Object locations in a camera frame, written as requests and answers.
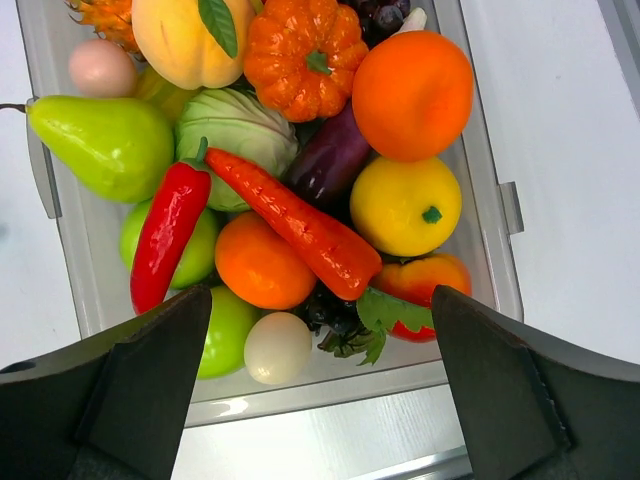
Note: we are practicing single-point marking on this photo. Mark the orange mini pumpkin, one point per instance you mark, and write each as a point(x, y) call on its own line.
point(302, 57)

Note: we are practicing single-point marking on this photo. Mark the green pear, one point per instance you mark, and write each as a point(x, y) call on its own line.
point(118, 148)

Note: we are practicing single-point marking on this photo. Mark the large orange fruit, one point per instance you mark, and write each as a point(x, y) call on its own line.
point(412, 95)

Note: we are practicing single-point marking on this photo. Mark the red chili pepper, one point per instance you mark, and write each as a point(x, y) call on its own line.
point(167, 229)

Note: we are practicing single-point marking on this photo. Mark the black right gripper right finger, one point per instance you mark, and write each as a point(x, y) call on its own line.
point(531, 405)

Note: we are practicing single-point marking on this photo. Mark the orange carrot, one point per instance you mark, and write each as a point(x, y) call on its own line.
point(339, 257)

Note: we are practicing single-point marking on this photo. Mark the yellow peach with leaf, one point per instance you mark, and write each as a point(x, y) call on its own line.
point(193, 44)

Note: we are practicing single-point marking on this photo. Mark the green cabbage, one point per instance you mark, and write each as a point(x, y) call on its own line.
point(235, 121)

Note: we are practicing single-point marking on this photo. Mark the yellow lemon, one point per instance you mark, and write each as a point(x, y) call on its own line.
point(406, 209)

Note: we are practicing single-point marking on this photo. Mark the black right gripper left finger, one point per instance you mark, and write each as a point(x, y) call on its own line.
point(111, 406)

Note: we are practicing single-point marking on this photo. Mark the green apple front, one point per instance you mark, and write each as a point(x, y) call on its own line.
point(230, 322)

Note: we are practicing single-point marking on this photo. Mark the pink egg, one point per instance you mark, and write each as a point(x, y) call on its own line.
point(99, 68)

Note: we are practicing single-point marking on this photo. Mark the red tomato with leaves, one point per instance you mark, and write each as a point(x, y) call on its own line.
point(398, 301)

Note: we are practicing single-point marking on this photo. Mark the purple grape bunch top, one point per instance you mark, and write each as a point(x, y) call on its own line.
point(379, 19)

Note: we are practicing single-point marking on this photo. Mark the clear plastic food bin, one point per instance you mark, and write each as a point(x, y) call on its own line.
point(89, 230)

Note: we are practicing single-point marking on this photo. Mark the purple eggplant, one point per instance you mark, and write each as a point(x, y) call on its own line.
point(329, 162)

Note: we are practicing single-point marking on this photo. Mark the dark grape bunch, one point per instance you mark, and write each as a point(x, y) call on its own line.
point(346, 335)

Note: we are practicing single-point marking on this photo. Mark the white egg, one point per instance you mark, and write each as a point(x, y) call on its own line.
point(277, 348)

